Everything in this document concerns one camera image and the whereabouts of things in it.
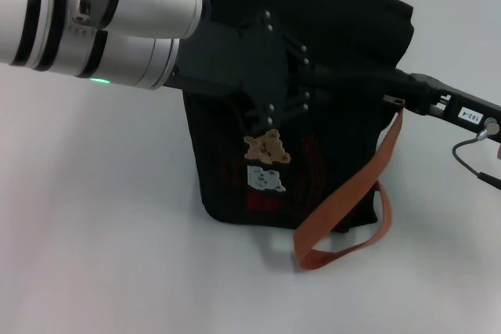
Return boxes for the black food bag brown straps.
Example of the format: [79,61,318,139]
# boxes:
[182,0,415,272]

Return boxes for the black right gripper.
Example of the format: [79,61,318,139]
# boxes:
[397,70,501,139]

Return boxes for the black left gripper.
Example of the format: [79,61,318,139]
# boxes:
[163,10,334,136]

